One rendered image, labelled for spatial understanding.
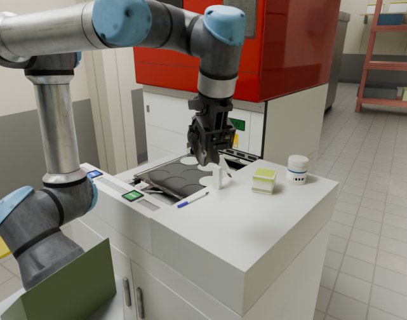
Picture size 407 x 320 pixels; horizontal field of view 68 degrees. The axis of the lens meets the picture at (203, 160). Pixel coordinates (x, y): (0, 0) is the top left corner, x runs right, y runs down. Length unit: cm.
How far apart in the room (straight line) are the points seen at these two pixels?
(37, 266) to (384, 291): 200
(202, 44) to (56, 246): 57
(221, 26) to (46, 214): 61
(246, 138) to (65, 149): 80
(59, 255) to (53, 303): 10
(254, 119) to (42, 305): 100
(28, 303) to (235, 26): 66
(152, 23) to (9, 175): 251
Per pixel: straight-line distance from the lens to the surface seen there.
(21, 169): 294
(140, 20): 49
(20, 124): 287
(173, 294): 105
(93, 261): 82
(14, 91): 284
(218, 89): 59
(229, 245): 83
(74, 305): 85
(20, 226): 85
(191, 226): 90
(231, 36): 55
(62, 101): 87
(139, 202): 105
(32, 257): 84
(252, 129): 136
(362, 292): 228
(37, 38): 65
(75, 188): 91
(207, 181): 130
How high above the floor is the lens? 148
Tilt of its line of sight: 23 degrees down
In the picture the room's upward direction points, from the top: straight up
